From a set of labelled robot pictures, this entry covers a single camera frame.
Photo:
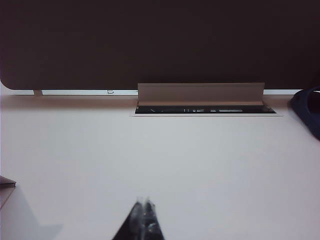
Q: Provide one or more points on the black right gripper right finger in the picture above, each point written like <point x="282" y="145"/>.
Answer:
<point x="152" y="225"/>

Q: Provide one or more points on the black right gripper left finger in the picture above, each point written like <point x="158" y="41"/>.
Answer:
<point x="135" y="225"/>

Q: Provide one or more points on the square mirror with white frame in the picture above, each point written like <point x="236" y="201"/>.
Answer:
<point x="5" y="190"/>

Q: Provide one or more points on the wide brown desk partition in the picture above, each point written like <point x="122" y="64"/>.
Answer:
<point x="150" y="37"/>

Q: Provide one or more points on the dark blue round object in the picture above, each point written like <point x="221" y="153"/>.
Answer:
<point x="301" y="110"/>

